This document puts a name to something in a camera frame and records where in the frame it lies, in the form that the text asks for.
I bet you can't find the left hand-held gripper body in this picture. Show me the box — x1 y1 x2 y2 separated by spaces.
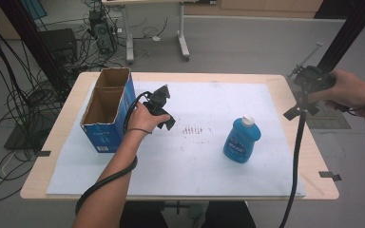
142 84 172 117

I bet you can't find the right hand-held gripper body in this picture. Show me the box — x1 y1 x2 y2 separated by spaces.
288 42 336 94

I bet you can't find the blue detergent bottle white cap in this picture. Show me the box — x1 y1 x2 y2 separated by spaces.
222 113 262 164

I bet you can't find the blue cardboard box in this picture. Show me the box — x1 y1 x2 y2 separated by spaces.
80 66 137 154

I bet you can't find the person's left hand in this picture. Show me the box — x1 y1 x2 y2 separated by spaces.
125 102 171 136

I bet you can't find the person's right hand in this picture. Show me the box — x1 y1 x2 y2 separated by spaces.
308 68 365 119

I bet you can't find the white table mat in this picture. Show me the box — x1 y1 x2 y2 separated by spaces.
46 80 307 198

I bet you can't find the black metal stand column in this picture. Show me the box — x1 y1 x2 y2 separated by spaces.
316 0 365 74
0 0 73 93

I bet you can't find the white standing desk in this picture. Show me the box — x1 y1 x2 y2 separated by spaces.
101 0 202 65

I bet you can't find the black table crossbar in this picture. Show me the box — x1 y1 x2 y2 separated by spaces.
163 200 192 217

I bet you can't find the black computer tower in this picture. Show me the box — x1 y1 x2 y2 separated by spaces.
88 9 117 55

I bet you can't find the wooden cabinet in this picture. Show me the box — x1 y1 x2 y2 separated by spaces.
183 0 325 19

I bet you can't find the person's left leg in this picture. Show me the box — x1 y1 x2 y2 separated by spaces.
119 200 166 228

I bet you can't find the person's leg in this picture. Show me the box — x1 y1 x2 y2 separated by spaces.
119 200 166 228
202 200 257 228

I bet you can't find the person's right leg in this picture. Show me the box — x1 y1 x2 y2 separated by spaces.
202 200 257 228

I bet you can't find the black cabinet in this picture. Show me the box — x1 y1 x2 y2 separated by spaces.
38 28 79 65

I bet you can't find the dark floor plate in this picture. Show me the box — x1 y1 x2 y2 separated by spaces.
4 116 58 152

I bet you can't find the blue panel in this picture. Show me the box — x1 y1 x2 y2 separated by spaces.
20 0 48 21

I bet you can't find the right hand-held gripper black cable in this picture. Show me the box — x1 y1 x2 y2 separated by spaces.
279 89 308 228

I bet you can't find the hand-held gripper black cable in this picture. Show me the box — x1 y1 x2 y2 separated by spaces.
279 89 308 228
74 90 153 217

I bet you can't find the left hand-held gripper black cable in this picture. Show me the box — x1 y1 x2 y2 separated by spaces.
74 90 153 217

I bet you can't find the tangle of black cables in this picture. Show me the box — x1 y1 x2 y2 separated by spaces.
0 0 127 203

